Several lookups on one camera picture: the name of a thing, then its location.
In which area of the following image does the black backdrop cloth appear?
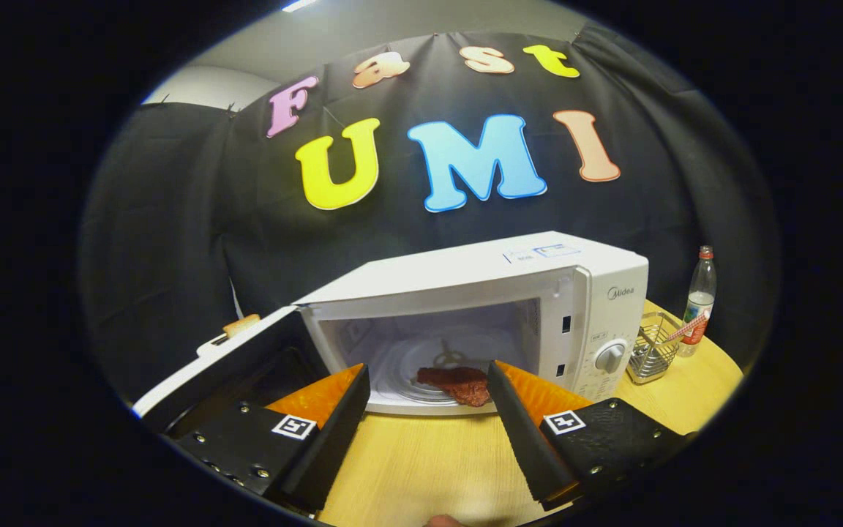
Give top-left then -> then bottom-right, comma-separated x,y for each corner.
78,22 -> 781,411

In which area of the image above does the clear plastic water bottle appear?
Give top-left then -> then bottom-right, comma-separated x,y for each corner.
678,246 -> 717,358

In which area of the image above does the cream bread toaster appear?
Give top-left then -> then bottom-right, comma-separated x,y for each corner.
196,331 -> 236,358

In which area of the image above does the toast bread slice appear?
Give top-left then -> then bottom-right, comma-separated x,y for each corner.
222,314 -> 262,338

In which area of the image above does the metal wire basket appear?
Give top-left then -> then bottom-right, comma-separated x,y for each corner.
626,312 -> 686,385

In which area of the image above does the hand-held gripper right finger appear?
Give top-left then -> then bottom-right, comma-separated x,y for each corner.
487,360 -> 693,512

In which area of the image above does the pink striped straw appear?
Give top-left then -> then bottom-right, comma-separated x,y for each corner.
667,307 -> 711,343

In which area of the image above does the red fried chicken piece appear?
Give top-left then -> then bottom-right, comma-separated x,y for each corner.
416,366 -> 492,408

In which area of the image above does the white toaster oven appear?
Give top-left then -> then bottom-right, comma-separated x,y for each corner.
132,231 -> 649,434

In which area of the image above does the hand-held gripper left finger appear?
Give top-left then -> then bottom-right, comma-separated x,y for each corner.
171,364 -> 371,513

